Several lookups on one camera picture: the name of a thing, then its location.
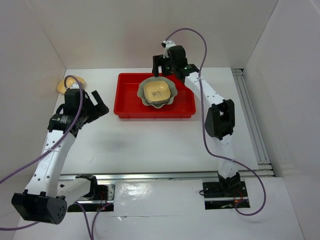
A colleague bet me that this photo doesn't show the yellow square plate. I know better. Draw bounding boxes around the yellow square plate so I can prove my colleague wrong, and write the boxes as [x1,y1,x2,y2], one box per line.
[143,80,171,105]
[56,75,86,95]

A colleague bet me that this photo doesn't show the large green scalloped bowl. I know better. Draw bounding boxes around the large green scalloped bowl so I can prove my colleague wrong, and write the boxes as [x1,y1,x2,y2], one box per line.
[137,76,178,109]

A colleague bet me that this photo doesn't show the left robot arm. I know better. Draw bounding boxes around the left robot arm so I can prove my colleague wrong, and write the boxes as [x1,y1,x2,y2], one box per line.
[11,89,109,225]

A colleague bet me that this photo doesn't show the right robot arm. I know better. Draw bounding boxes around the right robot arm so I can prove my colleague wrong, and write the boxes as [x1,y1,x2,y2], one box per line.
[152,40,241,197]

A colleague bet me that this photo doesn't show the red plastic bin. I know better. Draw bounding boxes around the red plastic bin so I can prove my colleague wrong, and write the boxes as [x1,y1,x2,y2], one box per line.
[113,73,196,119]

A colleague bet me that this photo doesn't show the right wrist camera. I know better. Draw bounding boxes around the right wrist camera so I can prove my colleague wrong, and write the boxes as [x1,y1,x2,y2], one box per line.
[161,40,176,59]

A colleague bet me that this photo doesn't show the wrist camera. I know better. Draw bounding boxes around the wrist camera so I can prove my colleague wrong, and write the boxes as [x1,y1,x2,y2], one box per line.
[66,82,80,90]
[161,40,176,59]

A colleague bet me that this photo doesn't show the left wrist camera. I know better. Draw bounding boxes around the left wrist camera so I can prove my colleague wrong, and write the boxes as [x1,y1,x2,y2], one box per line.
[66,82,80,90]

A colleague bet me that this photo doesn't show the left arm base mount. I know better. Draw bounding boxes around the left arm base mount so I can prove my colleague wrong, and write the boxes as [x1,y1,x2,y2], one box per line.
[77,183,116,213]

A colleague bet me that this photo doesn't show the aluminium rail front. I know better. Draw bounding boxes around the aluminium rail front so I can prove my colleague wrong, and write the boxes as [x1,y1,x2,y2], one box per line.
[58,170,221,182]

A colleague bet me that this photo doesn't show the aluminium rail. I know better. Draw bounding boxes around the aluminium rail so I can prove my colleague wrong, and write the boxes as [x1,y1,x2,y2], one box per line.
[58,170,221,182]
[231,68,275,178]

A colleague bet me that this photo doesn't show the aluminium rail right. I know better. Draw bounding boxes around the aluminium rail right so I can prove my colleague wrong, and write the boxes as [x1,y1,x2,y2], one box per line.
[231,68,275,178]

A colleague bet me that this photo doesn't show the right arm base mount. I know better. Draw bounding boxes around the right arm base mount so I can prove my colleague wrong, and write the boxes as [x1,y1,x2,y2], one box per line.
[199,181,250,210]

